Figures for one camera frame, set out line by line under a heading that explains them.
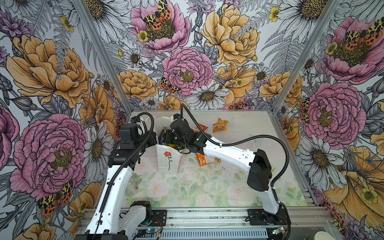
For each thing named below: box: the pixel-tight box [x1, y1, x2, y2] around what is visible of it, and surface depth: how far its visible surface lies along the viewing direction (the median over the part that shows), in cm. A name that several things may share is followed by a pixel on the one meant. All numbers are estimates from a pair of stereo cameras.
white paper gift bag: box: [153, 116, 186, 174], surface depth 79 cm
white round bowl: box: [313, 231, 336, 240], surface depth 63 cm
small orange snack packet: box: [212, 118, 228, 133], surface depth 112 cm
